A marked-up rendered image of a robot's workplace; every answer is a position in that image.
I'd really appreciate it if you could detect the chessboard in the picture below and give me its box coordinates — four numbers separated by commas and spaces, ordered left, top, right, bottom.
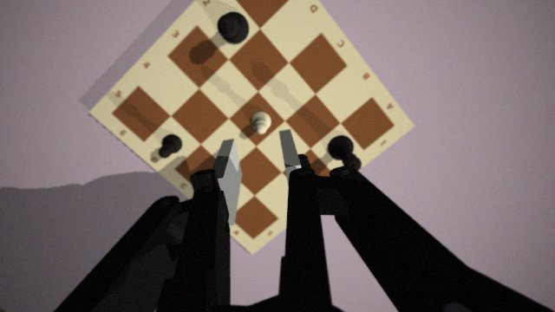
89, 0, 415, 255

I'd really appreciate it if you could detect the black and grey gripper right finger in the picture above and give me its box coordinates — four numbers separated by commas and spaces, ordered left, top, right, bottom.
277, 129, 555, 312

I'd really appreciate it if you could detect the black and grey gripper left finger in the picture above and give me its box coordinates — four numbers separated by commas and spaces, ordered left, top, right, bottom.
54, 139, 242, 312

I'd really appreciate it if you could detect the white pawn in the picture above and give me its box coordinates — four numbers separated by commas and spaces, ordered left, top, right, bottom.
251, 111, 271, 134

